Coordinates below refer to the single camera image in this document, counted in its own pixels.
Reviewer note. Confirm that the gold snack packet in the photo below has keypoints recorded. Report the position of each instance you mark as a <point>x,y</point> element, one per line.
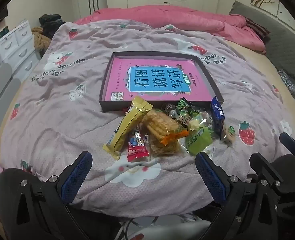
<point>127,127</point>

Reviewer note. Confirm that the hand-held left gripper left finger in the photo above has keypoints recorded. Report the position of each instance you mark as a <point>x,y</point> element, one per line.
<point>78,176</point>

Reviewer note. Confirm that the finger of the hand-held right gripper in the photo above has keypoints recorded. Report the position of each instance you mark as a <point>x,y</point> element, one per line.
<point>291,142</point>
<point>265,166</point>

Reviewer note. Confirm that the beige bedsheet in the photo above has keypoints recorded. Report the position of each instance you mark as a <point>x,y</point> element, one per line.
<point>260,65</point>

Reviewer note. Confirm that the pink quilt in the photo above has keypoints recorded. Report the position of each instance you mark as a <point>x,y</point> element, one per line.
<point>162,16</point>

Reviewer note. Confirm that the pink and blue book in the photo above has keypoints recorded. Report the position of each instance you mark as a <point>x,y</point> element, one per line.
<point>160,80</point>

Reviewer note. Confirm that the clear shredded pastry packet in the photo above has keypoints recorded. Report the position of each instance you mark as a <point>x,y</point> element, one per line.
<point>162,148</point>

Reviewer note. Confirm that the white drawer cabinet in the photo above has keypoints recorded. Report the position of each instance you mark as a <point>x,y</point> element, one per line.
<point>17,47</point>

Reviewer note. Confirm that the light green snack packet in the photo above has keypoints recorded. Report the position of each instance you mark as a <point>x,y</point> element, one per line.
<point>197,140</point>

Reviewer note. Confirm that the black and green snack packet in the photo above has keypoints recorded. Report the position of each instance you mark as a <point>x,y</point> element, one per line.
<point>185,111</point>

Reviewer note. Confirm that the orange-ended fried twist packet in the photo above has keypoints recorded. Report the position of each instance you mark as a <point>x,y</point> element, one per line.
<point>162,125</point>

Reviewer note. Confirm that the grey padded headboard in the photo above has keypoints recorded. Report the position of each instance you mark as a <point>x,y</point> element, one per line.
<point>280,32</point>

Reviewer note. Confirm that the strawberry printed blanket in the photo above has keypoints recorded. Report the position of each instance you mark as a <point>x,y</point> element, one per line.
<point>62,110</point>

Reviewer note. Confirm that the pile of dark clothes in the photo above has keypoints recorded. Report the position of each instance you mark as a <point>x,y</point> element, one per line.
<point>51,23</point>

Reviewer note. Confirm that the dark brown snack packet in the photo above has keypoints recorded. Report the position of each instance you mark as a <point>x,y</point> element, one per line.
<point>170,110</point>

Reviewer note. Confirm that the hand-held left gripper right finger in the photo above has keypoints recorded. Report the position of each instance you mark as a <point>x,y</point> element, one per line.
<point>211,178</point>

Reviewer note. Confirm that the dark striped pillow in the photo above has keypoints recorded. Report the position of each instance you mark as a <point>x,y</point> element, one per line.
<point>257,27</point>

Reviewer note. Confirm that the blue cookie packet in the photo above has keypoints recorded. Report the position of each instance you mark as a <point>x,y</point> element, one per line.
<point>218,115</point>

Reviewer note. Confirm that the clear cookie packet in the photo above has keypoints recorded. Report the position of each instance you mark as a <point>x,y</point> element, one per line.
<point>208,121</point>

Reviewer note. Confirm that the shallow dark cardboard box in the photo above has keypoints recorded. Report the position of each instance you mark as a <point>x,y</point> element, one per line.
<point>107,85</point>

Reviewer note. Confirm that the red snack packet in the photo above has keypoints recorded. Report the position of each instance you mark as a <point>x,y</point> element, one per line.
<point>137,150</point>

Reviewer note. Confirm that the dark patterned cloth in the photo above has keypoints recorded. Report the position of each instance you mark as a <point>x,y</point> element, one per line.
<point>292,87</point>

